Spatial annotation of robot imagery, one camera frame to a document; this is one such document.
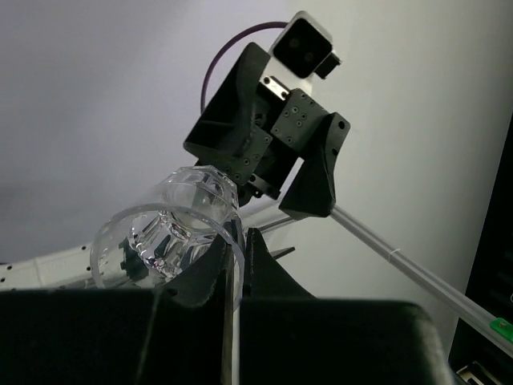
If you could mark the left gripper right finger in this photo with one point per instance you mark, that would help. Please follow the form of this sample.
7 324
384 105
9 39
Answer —
288 336

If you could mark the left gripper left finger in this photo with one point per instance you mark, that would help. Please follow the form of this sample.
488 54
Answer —
180 333

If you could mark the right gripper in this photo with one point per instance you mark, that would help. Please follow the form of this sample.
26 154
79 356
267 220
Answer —
266 136

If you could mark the clear glass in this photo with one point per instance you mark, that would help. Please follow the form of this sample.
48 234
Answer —
168 230

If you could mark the dark monitor edge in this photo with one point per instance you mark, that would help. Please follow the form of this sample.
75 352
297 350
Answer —
490 282

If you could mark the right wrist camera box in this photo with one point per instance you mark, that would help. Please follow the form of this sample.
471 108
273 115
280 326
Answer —
305 48

